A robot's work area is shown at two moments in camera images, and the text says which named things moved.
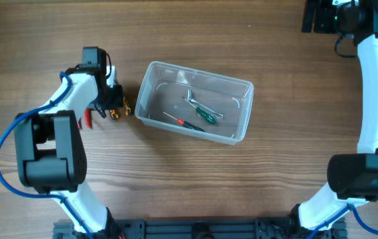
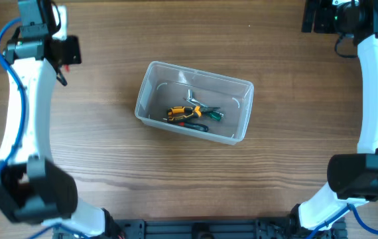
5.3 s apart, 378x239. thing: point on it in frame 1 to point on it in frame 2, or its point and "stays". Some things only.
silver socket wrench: (189, 98) stays
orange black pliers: (128, 110) to (180, 112)
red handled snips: (87, 119) to (67, 68)
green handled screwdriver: (207, 117) to (216, 115)
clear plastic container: (193, 103) stays
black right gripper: (322, 25) stays
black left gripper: (118, 101) to (75, 55)
